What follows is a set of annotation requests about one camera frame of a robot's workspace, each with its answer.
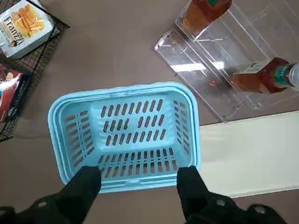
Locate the cream plastic tray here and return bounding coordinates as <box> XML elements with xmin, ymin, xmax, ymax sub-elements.
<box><xmin>198</xmin><ymin>111</ymin><xmax>299</xmax><ymax>199</ymax></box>

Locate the black wire snack shelf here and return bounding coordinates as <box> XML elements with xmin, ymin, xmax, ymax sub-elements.
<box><xmin>0</xmin><ymin>0</ymin><xmax>71</xmax><ymax>143</ymax></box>

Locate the light blue plastic shopping basket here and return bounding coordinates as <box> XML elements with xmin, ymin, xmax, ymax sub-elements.
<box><xmin>48</xmin><ymin>81</ymin><xmax>201</xmax><ymax>194</ymax></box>

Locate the dark chocolate cookie box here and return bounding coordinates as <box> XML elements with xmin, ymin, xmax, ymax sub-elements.
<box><xmin>0</xmin><ymin>63</ymin><xmax>31</xmax><ymax>123</ymax></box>

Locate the clear acrylic beverage shelf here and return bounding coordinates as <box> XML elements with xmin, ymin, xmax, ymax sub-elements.
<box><xmin>153</xmin><ymin>0</ymin><xmax>299</xmax><ymax>123</ymax></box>

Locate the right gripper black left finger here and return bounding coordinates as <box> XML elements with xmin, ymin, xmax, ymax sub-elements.
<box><xmin>0</xmin><ymin>165</ymin><xmax>102</xmax><ymax>224</ymax></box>

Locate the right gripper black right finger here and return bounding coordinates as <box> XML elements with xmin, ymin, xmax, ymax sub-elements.
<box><xmin>176</xmin><ymin>165</ymin><xmax>288</xmax><ymax>224</ymax></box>

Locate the amber tea bottle white cap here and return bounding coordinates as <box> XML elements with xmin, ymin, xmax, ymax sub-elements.
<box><xmin>231</xmin><ymin>57</ymin><xmax>299</xmax><ymax>94</ymax></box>
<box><xmin>181</xmin><ymin>0</ymin><xmax>233</xmax><ymax>35</ymax></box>

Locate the white Franzzi cracker box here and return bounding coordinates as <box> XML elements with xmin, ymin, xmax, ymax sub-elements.
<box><xmin>0</xmin><ymin>0</ymin><xmax>55</xmax><ymax>59</ymax></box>

